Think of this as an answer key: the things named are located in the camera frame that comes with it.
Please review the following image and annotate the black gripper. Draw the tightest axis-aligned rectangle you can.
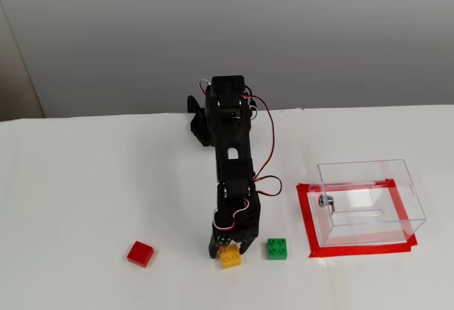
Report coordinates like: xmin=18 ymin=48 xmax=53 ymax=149
xmin=206 ymin=196 xmax=262 ymax=260

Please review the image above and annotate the yellow lego brick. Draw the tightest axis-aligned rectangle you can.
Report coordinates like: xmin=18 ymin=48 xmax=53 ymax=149
xmin=218 ymin=243 xmax=243 ymax=271

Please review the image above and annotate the green lego brick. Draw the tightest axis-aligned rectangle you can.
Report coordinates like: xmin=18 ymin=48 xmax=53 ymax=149
xmin=266 ymin=237 xmax=289 ymax=262

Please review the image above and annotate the red lego brick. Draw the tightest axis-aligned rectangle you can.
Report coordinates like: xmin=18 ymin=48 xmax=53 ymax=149
xmin=126 ymin=240 xmax=156 ymax=270

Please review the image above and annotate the silver box lock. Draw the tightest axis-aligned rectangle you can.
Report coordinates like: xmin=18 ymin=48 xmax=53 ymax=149
xmin=316 ymin=194 xmax=338 ymax=216

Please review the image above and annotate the transparent plastic box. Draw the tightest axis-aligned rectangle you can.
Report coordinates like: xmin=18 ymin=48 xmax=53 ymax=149
xmin=308 ymin=159 xmax=427 ymax=249

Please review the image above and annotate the black table clamp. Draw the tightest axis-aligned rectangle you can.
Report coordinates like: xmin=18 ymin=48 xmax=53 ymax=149
xmin=187 ymin=94 xmax=214 ymax=148

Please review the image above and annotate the red white black gripper cable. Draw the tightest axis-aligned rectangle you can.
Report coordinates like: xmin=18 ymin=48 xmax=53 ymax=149
xmin=211 ymin=197 xmax=252 ymax=233

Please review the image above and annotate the red white black arm cable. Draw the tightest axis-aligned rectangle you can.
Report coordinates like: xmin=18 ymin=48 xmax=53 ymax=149
xmin=240 ymin=92 xmax=284 ymax=198

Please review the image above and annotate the red tape frame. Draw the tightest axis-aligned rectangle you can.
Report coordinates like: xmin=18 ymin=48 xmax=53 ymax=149
xmin=295 ymin=178 xmax=419 ymax=260

